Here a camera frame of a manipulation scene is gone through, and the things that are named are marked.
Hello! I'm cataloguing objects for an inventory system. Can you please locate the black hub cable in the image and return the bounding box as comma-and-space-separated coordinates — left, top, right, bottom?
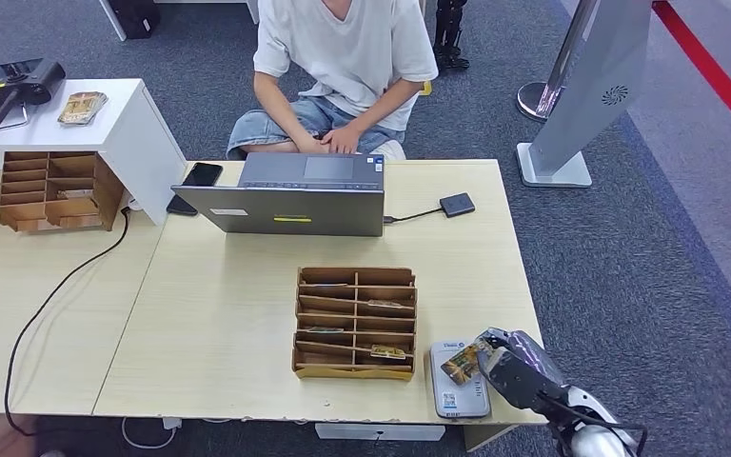
383, 207, 444, 227

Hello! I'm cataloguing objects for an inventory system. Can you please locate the person's right hand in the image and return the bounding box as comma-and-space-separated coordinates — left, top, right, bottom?
296, 132, 332, 156

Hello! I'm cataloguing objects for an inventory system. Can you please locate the gold printed room key card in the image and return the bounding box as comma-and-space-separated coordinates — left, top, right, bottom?
370, 343, 409, 361

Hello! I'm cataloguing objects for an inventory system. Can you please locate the black handheld scanner device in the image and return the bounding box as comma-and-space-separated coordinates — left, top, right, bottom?
0, 57, 68, 133

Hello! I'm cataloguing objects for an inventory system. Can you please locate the person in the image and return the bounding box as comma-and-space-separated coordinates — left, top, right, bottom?
227, 0, 440, 162

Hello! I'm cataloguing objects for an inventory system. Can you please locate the person's left hand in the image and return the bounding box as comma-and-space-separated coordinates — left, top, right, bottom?
321, 123, 365, 156

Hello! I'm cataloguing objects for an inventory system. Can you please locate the grey kiosk stand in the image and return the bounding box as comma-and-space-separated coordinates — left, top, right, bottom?
515, 0, 654, 189

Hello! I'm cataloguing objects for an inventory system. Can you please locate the cardboard card organizer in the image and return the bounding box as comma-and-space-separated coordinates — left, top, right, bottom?
291, 266, 419, 382

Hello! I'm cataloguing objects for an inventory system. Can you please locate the long black power cable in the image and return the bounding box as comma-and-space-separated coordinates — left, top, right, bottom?
3, 207, 132, 438

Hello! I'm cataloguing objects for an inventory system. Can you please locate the black smartphone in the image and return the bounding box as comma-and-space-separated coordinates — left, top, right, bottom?
166, 162, 225, 218

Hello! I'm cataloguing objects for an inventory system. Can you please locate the white card reader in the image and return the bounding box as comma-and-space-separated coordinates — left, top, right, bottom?
428, 339, 492, 421

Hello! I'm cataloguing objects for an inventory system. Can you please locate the black square USB hub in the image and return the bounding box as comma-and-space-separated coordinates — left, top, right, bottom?
439, 191, 477, 220

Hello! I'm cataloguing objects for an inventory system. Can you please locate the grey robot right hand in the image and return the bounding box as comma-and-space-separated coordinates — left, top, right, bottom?
475, 327, 572, 415

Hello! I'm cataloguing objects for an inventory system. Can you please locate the black legged stand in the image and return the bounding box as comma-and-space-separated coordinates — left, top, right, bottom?
433, 0, 471, 71

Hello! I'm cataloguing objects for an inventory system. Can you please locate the white shelf cabinet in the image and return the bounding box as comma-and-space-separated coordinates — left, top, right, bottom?
0, 78, 188, 227

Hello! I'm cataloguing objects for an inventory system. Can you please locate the black box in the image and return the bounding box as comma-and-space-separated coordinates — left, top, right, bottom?
105, 0, 161, 40

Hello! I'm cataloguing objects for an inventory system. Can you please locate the grey laptop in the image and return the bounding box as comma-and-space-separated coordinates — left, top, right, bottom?
171, 151, 386, 238

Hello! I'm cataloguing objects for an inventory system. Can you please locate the chrome stanchion post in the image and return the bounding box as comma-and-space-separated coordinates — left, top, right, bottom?
516, 0, 597, 123

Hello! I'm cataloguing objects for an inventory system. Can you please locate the cardboard organizer with wide slots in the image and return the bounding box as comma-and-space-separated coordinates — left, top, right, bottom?
0, 149, 126, 233

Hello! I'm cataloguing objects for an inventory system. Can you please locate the white looped cable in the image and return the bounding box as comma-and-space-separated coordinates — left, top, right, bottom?
120, 417, 181, 451

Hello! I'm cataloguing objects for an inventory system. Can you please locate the stack of gold cards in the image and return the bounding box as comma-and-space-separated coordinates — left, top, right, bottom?
57, 90, 109, 126

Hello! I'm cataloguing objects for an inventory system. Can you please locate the yellow green ID card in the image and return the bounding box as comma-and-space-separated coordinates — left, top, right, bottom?
440, 342, 486, 387

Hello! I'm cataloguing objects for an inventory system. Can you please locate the white power strip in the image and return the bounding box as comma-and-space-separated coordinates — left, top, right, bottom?
314, 423, 446, 442

